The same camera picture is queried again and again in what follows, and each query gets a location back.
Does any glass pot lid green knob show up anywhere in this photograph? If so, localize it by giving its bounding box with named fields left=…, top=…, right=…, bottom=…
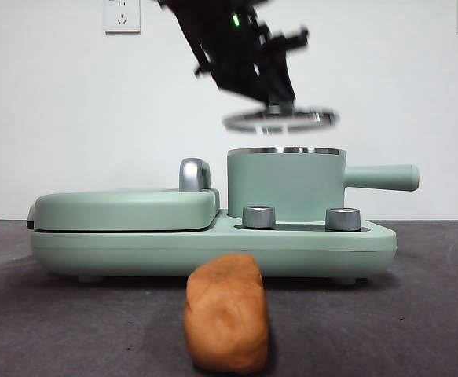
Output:
left=222, top=102, right=338, bottom=135

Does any brown potato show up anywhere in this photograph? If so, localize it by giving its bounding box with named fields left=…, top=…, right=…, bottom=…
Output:
left=184, top=253, right=271, bottom=374

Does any silver control knob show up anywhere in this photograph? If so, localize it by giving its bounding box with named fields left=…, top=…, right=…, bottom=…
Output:
left=242, top=205, right=277, bottom=229
left=324, top=207, right=361, bottom=232

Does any mint green breakfast maker appliance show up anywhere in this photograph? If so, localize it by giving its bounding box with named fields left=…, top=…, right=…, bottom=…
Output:
left=27, top=187, right=398, bottom=285

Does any chrome appliance lid handle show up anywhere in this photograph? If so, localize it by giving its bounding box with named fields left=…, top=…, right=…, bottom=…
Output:
left=178, top=157, right=213, bottom=193

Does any mint green pot with handle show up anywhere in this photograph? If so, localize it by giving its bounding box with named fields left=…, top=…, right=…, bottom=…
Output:
left=226, top=147, right=421, bottom=221

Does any white wall socket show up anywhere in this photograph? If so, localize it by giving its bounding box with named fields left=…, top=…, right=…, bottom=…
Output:
left=103, top=0, right=141, bottom=35

